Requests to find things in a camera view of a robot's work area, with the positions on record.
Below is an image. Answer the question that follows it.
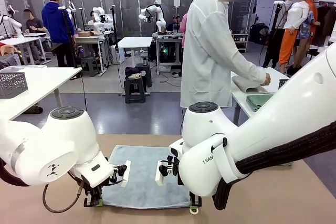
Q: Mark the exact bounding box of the computer with coloured lights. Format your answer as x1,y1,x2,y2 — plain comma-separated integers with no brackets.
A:
158,41,176,63

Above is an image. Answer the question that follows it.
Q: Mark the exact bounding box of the person's right hand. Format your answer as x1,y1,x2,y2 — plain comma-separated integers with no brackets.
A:
260,72,272,87

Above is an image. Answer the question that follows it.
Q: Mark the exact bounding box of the white frame workbench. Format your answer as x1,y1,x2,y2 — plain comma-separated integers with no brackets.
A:
74,34,111,74

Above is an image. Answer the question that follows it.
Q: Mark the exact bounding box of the black luggage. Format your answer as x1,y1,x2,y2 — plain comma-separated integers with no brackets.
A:
248,23,269,46

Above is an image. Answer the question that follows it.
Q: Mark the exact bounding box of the seated man in grey shirt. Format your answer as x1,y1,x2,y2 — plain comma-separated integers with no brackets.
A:
22,8,48,62

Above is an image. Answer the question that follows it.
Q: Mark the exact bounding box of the mannequin with beige hat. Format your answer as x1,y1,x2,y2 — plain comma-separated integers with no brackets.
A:
306,0,322,47

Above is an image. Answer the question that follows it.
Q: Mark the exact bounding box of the white shoe shelf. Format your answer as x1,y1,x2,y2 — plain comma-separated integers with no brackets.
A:
232,33,249,53

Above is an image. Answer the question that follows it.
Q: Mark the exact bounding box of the blue terry towel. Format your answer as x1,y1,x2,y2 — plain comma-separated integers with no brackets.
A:
100,144,200,214

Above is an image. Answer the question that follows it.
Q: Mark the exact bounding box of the seated person in white top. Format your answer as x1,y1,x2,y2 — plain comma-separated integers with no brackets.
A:
87,10,98,26

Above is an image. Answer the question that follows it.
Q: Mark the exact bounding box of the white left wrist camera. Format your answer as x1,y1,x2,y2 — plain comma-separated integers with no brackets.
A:
109,159,131,188

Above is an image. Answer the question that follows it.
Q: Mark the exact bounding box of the person in red top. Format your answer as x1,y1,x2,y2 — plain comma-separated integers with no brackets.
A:
0,41,19,57

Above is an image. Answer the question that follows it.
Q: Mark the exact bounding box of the mannequin in orange trousers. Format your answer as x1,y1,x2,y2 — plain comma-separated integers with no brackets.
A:
278,0,300,74

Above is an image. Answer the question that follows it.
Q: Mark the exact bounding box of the dark green bag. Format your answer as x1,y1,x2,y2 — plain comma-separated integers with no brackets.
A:
22,105,44,115

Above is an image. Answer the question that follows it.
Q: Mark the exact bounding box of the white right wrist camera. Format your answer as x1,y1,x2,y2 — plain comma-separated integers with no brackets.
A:
155,155,181,186

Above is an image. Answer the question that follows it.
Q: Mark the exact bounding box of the black tripod stand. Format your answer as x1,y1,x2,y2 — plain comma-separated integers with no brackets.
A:
58,5,79,70

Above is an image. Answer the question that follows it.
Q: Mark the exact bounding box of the person in white shirt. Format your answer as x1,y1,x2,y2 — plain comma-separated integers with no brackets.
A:
180,0,272,110

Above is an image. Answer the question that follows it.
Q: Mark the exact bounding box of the open cardboard box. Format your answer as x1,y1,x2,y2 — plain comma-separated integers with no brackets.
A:
78,30,102,38

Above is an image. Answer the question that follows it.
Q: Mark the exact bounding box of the metal frame workbench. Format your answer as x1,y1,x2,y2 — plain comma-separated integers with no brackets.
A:
152,31,184,76

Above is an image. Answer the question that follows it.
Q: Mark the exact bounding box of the person with dark cap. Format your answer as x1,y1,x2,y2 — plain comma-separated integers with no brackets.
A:
170,14,184,33

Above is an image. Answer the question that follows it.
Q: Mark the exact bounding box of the black pole stand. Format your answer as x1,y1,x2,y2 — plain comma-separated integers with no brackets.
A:
110,4,120,51

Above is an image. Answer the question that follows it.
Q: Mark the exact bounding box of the thin black hanging cable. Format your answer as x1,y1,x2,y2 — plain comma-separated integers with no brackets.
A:
78,67,88,112

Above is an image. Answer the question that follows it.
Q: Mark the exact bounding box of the dark purple garment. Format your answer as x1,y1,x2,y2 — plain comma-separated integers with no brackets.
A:
124,66,143,77

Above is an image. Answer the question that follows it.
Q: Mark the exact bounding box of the mannequin in white blouse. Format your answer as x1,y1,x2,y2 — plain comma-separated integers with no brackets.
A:
283,0,316,70

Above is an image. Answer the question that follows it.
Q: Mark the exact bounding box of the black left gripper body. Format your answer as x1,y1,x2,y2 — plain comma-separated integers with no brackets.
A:
82,184,104,196

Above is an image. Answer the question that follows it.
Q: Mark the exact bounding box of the dark grey plastic stool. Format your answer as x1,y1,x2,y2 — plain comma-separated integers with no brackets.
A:
80,56,101,78
136,63,153,88
124,76,147,104

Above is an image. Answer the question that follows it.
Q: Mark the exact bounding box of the person in pink top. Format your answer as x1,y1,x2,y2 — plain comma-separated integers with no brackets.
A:
178,12,188,49

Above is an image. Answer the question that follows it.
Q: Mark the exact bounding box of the man in blue hoodie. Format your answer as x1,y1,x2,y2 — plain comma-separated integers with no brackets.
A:
41,0,77,68

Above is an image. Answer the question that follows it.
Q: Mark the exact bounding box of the rack of dark garments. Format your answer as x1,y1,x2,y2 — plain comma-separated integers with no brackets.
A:
313,0,336,48

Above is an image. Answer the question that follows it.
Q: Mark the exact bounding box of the person's right forearm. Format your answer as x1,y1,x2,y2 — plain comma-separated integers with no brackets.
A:
235,52,267,86

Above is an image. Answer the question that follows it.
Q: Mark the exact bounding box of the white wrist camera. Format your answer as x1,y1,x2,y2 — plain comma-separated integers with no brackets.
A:
155,155,181,186
109,159,131,188

